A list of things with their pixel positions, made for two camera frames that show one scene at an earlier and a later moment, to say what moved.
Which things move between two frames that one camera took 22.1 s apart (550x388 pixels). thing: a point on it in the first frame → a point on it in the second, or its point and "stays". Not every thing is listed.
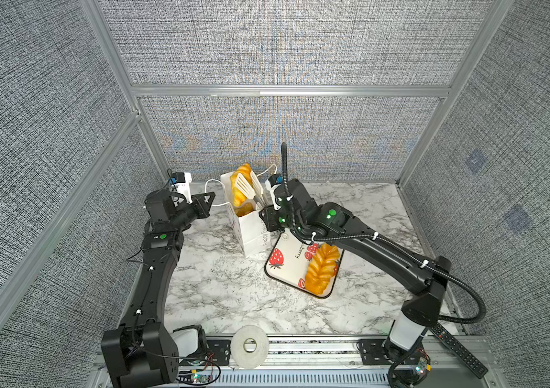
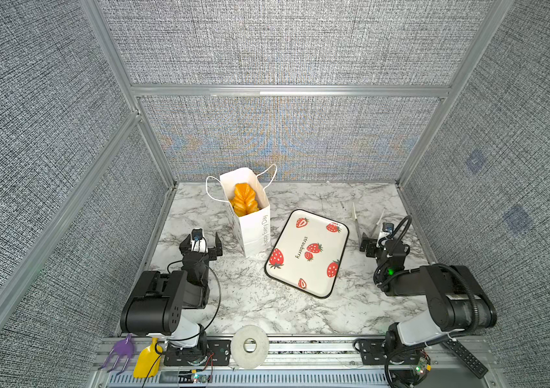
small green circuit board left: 200,378 stays
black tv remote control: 462,352 stays
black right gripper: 269,218 → 371,248
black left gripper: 202,209 → 213,253
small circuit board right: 420,368 stays
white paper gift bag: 252,231 → 259,221
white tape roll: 244,358 stays
